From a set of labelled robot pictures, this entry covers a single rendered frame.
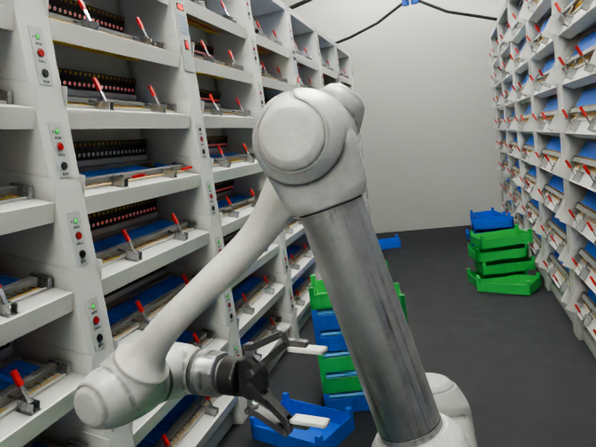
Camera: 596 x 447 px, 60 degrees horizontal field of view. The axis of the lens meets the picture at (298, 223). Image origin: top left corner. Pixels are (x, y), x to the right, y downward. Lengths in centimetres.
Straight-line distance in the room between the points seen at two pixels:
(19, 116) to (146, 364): 58
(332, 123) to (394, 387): 39
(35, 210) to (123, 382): 43
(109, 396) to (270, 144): 50
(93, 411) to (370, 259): 51
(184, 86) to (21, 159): 73
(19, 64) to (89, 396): 70
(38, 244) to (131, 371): 46
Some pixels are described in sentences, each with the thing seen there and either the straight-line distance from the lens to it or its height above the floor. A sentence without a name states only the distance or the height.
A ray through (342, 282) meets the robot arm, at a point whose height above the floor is 77.
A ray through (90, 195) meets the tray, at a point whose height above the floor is 93.
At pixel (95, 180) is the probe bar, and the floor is 96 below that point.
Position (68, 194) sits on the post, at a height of 94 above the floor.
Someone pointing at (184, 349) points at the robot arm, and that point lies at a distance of 109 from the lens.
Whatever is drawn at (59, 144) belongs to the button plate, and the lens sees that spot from 127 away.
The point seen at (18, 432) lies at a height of 52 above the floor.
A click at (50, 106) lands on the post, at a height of 114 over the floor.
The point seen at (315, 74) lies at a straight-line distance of 385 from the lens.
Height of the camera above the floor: 97
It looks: 8 degrees down
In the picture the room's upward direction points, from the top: 8 degrees counter-clockwise
